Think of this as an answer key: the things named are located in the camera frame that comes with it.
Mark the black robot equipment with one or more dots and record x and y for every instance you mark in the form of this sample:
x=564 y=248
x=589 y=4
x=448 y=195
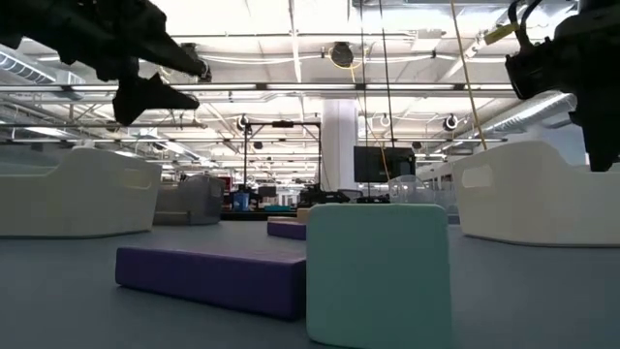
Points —
x=322 y=196

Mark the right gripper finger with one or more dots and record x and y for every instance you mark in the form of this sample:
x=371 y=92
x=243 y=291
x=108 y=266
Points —
x=603 y=140

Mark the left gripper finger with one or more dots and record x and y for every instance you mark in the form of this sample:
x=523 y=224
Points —
x=167 y=46
x=140 y=99

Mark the dark grey plastic bin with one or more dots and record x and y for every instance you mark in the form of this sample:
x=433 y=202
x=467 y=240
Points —
x=194 y=203

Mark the white pillar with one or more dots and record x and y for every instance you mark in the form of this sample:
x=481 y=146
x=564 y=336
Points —
x=339 y=145

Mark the small teal cube block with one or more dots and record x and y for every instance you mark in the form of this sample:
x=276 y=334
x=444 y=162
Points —
x=378 y=276

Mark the blue container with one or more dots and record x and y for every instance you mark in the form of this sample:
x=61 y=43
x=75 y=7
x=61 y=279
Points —
x=240 y=201

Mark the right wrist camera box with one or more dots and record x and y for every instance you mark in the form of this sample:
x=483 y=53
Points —
x=528 y=72

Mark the clear plastic bin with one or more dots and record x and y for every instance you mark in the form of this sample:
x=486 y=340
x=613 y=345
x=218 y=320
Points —
x=412 y=194

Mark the black monitor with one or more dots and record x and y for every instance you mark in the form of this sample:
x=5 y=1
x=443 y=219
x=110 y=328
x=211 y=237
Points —
x=373 y=165

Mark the white plastic bin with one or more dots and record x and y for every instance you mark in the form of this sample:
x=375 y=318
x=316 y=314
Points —
x=533 y=203
x=72 y=203

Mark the black frame stand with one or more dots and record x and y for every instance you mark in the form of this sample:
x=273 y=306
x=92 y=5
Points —
x=283 y=124

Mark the purple rectangular block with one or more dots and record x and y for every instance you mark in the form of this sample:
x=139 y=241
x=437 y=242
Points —
x=286 y=231
x=208 y=281

